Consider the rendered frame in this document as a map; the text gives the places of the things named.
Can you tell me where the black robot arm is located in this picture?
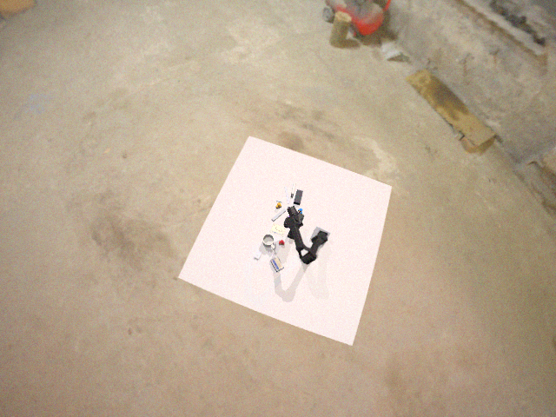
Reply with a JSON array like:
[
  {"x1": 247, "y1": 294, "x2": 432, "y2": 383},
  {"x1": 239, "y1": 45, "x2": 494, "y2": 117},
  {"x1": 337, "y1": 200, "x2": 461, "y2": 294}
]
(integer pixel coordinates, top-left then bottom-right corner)
[{"x1": 283, "y1": 206, "x2": 328, "y2": 265}]

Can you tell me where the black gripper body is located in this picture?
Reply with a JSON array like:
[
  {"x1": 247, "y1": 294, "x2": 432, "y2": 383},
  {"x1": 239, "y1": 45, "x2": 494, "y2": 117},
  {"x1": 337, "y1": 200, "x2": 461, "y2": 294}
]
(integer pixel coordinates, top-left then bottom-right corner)
[{"x1": 288, "y1": 213, "x2": 305, "y2": 239}]

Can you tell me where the grey mug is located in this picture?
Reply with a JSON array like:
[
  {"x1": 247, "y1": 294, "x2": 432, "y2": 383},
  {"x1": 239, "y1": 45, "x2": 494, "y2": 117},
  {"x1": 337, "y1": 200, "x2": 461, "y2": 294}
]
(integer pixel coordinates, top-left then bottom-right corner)
[{"x1": 262, "y1": 234, "x2": 275, "y2": 250}]

